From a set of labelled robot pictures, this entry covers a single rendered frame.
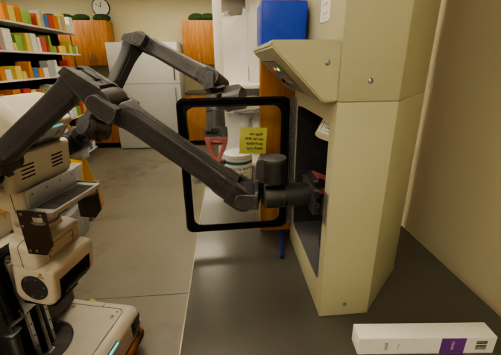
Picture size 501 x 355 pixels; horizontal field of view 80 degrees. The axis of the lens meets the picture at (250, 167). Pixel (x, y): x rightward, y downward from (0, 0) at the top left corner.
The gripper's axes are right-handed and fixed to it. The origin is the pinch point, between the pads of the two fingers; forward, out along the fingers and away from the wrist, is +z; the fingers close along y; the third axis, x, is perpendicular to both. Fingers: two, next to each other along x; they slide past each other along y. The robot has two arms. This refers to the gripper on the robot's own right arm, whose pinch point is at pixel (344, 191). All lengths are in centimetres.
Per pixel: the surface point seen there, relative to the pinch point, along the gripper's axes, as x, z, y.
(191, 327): 22.9, -37.6, -14.6
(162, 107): 39, -140, 474
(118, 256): 114, -123, 148
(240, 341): 23.2, -27.4, -18.8
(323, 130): -15.9, -6.5, -2.2
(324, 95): -24.7, -10.6, -14.3
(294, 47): -32.4, -15.8, -14.4
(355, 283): 15.4, -2.0, -14.2
